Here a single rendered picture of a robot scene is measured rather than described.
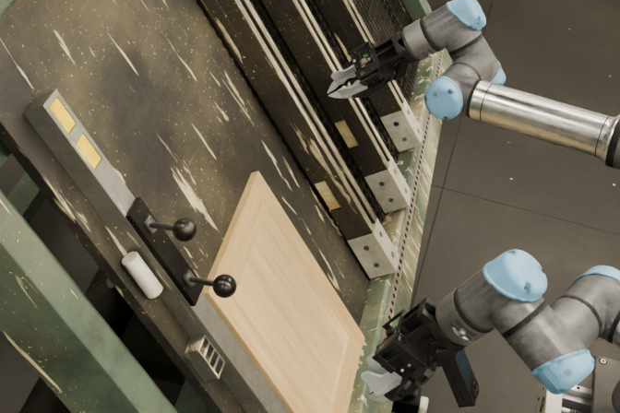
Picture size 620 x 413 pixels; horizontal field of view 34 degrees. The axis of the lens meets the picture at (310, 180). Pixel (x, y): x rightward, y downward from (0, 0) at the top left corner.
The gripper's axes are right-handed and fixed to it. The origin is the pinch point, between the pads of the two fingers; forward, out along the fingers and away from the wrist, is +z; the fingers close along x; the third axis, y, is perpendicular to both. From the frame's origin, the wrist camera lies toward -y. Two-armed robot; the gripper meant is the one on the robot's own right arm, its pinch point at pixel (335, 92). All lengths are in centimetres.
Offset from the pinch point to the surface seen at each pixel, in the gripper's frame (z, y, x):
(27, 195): 156, -77, -50
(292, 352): 22, 15, 48
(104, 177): 13, 67, 17
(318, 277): 20.6, -3.1, 33.6
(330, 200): 18.5, -18.1, 16.0
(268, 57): 8.4, 7.0, -11.6
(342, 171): 13.0, -18.1, 11.1
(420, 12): 11, -118, -52
